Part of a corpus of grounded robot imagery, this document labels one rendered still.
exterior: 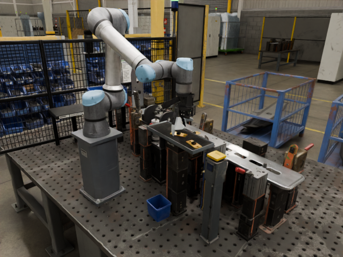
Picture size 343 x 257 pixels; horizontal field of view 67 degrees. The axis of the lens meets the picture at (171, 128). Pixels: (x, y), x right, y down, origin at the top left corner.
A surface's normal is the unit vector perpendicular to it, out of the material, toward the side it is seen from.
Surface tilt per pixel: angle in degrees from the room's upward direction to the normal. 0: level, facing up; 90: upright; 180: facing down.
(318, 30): 90
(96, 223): 0
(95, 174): 90
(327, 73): 90
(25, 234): 0
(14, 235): 0
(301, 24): 90
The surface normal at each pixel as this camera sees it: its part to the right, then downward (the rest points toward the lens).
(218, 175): 0.62, 0.30
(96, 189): 0.00, 0.38
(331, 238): 0.01, -0.93
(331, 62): -0.72, 0.26
